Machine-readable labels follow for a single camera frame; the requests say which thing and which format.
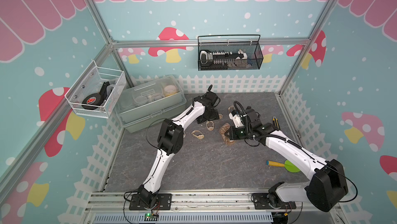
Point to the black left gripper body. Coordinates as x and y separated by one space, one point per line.
210 115

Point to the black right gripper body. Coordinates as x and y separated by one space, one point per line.
240 133

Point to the green yellow toy paddle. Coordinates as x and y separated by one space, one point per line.
287 165

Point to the yellow black utility knife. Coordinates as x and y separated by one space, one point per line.
276 122

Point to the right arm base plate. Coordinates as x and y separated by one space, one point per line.
269 201

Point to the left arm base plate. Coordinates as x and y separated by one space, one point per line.
152 202

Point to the translucent green storage box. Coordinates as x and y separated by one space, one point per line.
142 104

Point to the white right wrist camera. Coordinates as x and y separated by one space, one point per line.
237 120

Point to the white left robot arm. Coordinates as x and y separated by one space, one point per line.
171 139

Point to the green lit circuit board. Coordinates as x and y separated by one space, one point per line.
151 217

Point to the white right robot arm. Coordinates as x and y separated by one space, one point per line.
326 185

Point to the cream square dial watch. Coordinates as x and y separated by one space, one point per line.
231 109

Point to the black tape roll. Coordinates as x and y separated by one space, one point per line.
92 101

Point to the clear acrylic wall bin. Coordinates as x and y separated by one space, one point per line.
108 82

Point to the black wire mesh basket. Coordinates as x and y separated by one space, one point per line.
229 52

